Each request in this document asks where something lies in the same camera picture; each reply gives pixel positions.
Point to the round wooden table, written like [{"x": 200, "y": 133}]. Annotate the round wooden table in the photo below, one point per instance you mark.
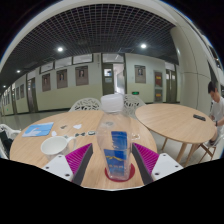
[{"x": 175, "y": 124}]

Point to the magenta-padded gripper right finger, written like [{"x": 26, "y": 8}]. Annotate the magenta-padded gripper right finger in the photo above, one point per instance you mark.
[{"x": 156, "y": 166}]

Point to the flat round red coaster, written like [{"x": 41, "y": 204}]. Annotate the flat round red coaster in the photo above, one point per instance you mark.
[{"x": 130, "y": 174}]

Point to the white ceramic mug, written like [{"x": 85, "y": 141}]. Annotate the white ceramic mug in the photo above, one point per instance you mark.
[{"x": 55, "y": 146}]

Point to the person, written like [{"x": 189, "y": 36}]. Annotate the person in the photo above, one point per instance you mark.
[{"x": 215, "y": 115}]

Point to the wooden chair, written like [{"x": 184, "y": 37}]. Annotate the wooden chair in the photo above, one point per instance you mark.
[{"x": 210, "y": 147}]

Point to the white paper scrap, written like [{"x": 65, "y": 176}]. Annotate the white paper scrap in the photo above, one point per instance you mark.
[{"x": 77, "y": 126}]

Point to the black phone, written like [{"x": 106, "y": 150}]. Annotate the black phone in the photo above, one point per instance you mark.
[{"x": 199, "y": 117}]

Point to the white lattice chair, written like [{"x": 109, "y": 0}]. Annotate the white lattice chair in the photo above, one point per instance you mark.
[
  {"x": 7, "y": 140},
  {"x": 132, "y": 102},
  {"x": 85, "y": 104}
]

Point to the blue booklet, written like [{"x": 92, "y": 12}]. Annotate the blue booklet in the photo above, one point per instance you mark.
[{"x": 38, "y": 129}]

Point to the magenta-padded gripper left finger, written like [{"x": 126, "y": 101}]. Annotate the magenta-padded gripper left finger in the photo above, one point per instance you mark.
[{"x": 68, "y": 164}]

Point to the clear plastic water bottle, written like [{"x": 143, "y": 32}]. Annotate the clear plastic water bottle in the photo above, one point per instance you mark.
[{"x": 113, "y": 140}]

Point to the dark green door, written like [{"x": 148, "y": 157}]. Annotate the dark green door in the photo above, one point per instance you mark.
[{"x": 107, "y": 78}]

